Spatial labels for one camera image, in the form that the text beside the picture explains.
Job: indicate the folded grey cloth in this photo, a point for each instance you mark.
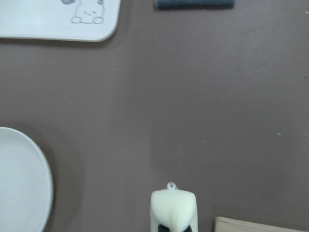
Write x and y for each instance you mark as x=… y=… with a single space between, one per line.
x=194 y=3

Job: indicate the wooden cutting board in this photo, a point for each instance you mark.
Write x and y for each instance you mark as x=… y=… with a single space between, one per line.
x=223 y=224

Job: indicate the beige plate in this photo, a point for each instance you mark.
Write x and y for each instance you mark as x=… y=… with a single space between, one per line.
x=26 y=184

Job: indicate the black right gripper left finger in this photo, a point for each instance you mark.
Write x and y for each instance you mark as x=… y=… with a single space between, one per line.
x=162 y=228

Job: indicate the cream rabbit tray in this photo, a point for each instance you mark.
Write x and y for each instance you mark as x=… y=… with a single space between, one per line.
x=64 y=20

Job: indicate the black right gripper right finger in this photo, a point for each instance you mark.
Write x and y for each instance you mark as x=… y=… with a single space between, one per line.
x=188 y=229

